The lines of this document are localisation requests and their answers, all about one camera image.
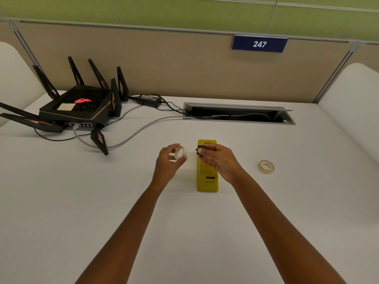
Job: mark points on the person's right forearm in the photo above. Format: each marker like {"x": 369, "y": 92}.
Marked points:
{"x": 281, "y": 230}

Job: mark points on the black router with antennas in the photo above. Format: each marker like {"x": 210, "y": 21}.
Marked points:
{"x": 88, "y": 110}

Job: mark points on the black tape spool core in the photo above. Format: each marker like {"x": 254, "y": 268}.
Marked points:
{"x": 200, "y": 151}

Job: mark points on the beige tape roll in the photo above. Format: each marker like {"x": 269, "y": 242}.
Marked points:
{"x": 261, "y": 167}

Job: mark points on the clear tape roll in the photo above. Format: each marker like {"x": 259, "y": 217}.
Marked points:
{"x": 179, "y": 153}

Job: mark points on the person's right thumb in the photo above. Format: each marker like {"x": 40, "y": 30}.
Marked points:
{"x": 204, "y": 158}

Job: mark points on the pale sticky note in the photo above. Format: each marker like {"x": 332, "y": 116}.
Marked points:
{"x": 66, "y": 107}

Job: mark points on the white side divider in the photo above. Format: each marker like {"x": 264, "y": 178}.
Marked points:
{"x": 352, "y": 100}
{"x": 14, "y": 76}

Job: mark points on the person's right hand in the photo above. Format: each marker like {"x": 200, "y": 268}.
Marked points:
{"x": 223, "y": 164}

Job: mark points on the beige desk partition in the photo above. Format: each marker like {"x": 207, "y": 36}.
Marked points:
{"x": 177, "y": 65}

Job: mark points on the blue number sign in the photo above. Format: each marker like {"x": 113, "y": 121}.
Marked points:
{"x": 259, "y": 43}

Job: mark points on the person's left hand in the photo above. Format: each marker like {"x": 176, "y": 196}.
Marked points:
{"x": 163, "y": 170}

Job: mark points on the person's left forearm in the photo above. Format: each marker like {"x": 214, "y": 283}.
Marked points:
{"x": 124, "y": 233}

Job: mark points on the person's left thumb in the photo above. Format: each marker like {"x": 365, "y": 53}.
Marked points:
{"x": 180, "y": 161}

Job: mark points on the yellow tape dispenser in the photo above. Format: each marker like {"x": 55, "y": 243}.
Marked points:
{"x": 207, "y": 183}

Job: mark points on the black power adapter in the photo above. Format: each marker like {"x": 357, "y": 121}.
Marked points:
{"x": 148, "y": 100}

